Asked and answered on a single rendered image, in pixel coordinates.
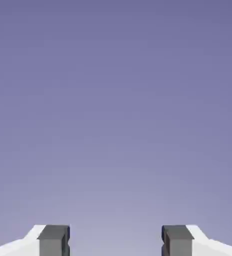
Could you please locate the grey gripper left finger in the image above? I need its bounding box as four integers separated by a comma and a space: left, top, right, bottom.
0, 224, 71, 256

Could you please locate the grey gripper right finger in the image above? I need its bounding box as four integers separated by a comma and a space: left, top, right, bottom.
161, 224, 232, 256

